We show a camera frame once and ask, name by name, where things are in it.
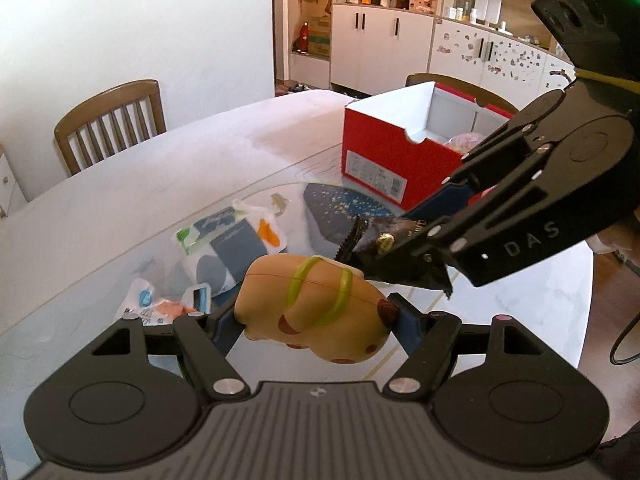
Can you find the white wall storage cabinet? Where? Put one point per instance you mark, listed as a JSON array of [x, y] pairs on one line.
[[375, 45]]

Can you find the white chicken snack packet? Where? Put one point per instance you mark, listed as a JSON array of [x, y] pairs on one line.
[[150, 305]]

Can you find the bread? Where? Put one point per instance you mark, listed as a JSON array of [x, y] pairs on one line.
[[462, 141]]

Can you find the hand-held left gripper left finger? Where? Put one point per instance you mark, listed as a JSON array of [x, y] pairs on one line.
[[226, 332]]

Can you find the red cardboard box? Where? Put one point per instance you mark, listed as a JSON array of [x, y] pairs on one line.
[[380, 150]]

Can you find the person's right hand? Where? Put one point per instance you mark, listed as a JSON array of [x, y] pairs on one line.
[[620, 245]]

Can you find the white blue tissue pack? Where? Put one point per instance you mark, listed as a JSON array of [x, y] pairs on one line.
[[230, 245]]

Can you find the wooden slat-back chair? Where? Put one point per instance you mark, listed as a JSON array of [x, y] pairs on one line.
[[450, 79], [110, 102]]

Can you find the white marble desktop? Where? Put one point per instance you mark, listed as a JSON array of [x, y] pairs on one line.
[[150, 185]]

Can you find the black snack packet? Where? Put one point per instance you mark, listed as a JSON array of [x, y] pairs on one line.
[[370, 232]]

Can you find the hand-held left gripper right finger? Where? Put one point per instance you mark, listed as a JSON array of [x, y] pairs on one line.
[[407, 327]]

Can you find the yellow capybara toy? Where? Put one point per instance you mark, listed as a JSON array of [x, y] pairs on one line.
[[310, 310]]

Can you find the dark blue speckled placemat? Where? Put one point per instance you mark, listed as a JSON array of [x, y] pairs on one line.
[[340, 210]]

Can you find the white side cabinet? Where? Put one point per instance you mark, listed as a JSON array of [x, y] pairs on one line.
[[10, 185]]

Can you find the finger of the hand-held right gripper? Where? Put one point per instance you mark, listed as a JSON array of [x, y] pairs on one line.
[[520, 245], [450, 197]]

